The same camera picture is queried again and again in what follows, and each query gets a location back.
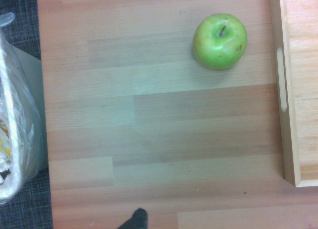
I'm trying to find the light wooden tray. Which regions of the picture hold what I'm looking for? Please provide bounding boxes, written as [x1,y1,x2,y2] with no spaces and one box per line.
[269,0,318,188]

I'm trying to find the clear plastic bin liner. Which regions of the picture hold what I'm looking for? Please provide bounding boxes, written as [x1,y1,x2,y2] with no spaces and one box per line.
[0,12,48,206]

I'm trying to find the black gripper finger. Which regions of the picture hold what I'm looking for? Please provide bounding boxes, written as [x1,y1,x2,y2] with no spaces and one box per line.
[116,208,149,229]

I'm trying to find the grey trash bin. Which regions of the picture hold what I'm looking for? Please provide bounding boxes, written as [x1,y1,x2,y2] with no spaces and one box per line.
[0,45,48,205]

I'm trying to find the green apple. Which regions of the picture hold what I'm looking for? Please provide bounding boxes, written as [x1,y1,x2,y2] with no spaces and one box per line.
[192,13,248,71]

